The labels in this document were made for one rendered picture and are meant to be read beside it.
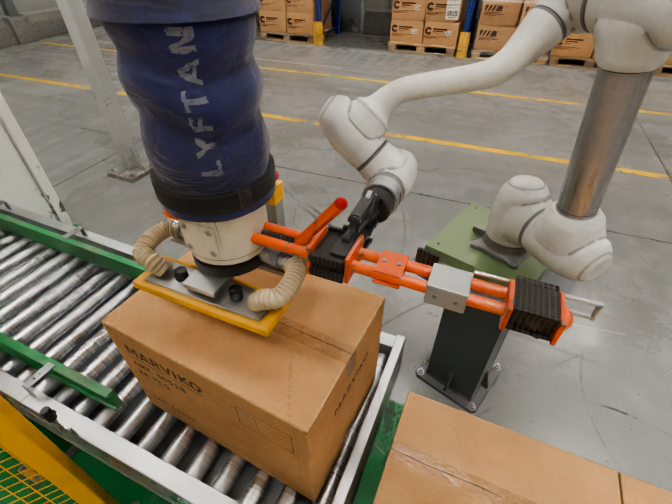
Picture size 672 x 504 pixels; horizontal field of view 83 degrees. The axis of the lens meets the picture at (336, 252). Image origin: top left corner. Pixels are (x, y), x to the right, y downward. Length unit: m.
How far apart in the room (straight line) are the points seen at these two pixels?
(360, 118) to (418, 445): 0.92
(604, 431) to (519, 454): 0.91
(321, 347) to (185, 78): 0.61
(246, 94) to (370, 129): 0.36
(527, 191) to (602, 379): 1.30
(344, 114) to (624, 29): 0.55
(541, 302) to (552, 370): 1.60
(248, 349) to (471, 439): 0.73
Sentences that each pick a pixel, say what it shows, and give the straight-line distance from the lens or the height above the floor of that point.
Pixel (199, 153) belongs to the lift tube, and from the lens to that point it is 0.65.
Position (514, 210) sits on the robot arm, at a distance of 1.32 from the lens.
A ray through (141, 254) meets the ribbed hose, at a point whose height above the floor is 1.16.
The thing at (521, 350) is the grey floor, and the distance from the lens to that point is 2.28.
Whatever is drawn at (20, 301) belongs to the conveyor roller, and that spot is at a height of 0.54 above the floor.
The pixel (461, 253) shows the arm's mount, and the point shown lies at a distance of 1.42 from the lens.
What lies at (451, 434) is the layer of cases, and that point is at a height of 0.54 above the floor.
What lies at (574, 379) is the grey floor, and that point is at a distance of 2.29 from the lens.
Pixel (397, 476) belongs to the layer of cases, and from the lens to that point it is 1.22.
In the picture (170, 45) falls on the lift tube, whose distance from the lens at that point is 0.60.
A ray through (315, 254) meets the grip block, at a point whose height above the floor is 1.24.
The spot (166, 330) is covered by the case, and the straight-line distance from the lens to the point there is 1.02.
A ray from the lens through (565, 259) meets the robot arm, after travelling 1.23.
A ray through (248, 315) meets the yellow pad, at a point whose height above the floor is 1.11.
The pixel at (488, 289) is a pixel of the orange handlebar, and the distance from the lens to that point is 0.70.
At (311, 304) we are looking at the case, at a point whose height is 0.95.
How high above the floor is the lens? 1.69
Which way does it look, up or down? 40 degrees down
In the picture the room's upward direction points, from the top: straight up
